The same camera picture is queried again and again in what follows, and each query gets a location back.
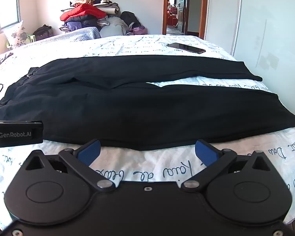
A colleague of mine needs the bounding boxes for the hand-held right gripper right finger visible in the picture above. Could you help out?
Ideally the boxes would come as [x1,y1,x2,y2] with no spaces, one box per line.
[181,139,271,194]

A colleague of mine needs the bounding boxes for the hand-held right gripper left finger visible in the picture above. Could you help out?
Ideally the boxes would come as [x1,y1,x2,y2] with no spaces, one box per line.
[25,139,116,194]

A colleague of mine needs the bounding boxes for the black pants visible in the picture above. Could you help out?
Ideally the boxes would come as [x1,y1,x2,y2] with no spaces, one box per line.
[0,55,295,151]

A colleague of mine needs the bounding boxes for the white script-printed bed sheet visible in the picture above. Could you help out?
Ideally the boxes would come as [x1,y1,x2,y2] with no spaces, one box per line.
[0,34,295,231]

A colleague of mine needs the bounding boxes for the purple floral cloth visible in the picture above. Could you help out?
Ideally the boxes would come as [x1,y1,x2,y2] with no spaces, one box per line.
[0,52,14,72]

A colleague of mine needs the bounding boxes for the green plastic stool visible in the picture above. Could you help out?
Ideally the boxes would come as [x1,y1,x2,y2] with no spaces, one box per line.
[6,34,37,50]

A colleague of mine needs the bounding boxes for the white floral pillow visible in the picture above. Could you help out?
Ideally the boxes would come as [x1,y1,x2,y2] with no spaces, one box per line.
[3,20,31,51]

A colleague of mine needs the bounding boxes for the black duffel bag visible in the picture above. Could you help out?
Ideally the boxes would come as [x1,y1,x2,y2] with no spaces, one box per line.
[33,24,53,41]

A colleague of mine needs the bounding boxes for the black smartphone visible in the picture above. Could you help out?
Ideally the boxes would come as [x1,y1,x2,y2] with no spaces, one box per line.
[166,42,206,54]

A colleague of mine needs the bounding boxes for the light blue knitted blanket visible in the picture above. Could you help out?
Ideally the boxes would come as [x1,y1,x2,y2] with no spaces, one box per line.
[27,27,102,47]

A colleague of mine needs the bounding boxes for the grey fabric bag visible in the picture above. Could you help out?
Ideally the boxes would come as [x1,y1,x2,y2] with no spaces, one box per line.
[99,16,129,39]

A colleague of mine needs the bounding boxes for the navy puffer jacket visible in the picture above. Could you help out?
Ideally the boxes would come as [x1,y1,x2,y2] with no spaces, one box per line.
[65,15,99,31]

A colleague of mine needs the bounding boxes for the pink cloth bundle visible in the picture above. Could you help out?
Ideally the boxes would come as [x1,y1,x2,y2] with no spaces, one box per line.
[129,26,147,35]

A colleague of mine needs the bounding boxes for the white wardrobe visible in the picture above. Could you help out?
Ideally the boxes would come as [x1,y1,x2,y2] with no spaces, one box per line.
[204,0,295,128]

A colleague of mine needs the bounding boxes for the black backpack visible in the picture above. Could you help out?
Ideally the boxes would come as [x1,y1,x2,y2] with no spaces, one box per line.
[120,11,142,30]

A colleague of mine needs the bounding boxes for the red puffer jacket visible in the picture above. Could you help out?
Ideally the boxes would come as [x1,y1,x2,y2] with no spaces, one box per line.
[60,3,108,22]

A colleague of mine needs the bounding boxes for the beige folded clothes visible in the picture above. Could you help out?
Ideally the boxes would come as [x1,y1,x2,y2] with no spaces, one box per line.
[71,0,110,6]

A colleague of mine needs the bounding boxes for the wooden door frame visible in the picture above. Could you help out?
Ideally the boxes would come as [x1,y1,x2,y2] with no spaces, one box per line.
[162,0,210,40]

